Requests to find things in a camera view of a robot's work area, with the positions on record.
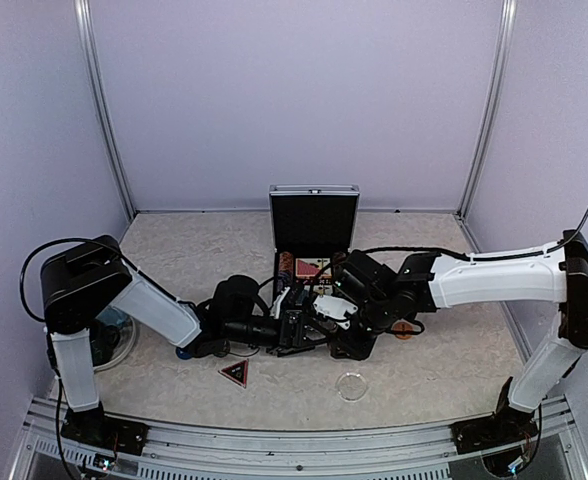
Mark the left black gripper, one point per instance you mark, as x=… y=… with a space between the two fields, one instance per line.
x=288 y=346

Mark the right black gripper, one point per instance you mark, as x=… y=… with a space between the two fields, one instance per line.
x=356 y=350

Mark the red playing card deck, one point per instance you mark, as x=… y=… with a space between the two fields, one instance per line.
x=308 y=268

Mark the aluminium poker case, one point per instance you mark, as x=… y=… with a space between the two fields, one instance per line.
x=311 y=221

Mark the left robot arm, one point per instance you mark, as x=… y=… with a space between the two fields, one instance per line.
x=93 y=275

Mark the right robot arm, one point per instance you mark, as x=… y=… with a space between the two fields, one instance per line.
x=432 y=278

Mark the clear round dealer puck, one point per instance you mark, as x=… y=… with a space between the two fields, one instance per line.
x=351 y=386

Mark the orange big blind button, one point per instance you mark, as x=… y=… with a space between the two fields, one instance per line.
x=403 y=331

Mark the red triangular dealer button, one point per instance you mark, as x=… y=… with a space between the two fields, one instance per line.
x=237 y=373

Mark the left chip row in case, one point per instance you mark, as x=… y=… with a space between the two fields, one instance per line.
x=285 y=271

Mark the chip row in case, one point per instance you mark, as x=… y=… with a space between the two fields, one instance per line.
x=285 y=271
x=336 y=259

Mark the right chip row in case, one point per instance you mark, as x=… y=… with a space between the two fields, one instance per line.
x=336 y=259

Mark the blue small blind button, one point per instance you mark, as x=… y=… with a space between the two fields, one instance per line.
x=183 y=354

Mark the clear round tray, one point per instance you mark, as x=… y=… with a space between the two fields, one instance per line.
x=128 y=338

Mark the black mug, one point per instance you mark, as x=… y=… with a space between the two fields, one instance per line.
x=103 y=341

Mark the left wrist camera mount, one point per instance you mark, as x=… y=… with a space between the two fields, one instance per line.
x=280 y=302

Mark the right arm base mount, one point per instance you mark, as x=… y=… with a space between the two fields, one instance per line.
x=505 y=425

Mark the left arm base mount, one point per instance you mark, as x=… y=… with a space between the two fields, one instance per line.
x=93 y=427

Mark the front aluminium frame rail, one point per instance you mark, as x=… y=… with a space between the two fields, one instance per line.
x=181 y=451

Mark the right rear aluminium post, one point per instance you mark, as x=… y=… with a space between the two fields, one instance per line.
x=491 y=107

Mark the aluminium post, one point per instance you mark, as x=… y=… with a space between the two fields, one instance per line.
x=90 y=53
x=491 y=107

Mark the left rear aluminium post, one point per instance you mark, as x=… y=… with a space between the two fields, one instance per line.
x=90 y=53

